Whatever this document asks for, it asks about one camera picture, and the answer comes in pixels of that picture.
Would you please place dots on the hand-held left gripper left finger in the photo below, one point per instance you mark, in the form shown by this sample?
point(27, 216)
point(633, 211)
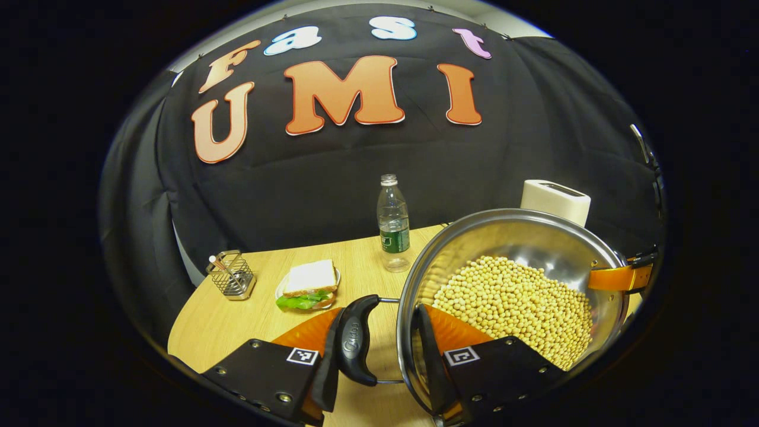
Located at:
point(323, 385)

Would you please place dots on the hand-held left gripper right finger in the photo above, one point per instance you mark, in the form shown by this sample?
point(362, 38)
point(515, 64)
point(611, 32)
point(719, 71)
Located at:
point(433, 373)

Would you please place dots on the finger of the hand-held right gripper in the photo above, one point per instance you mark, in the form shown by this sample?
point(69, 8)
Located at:
point(643, 258)
point(619, 279)

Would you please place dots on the pile of yellow soybeans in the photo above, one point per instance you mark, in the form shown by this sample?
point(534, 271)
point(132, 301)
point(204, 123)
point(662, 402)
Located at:
point(516, 302)

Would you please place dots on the white toaster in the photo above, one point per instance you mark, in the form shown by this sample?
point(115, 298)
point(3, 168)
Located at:
point(554, 198)

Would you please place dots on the white bread lettuce sandwich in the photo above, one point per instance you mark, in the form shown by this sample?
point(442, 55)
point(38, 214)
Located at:
point(311, 277)

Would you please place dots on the clear plastic water bottle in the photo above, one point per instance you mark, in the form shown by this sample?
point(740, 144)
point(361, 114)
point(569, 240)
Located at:
point(394, 231)

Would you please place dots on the black backdrop cloth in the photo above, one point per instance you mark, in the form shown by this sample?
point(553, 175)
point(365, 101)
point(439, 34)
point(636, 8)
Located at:
point(332, 178)

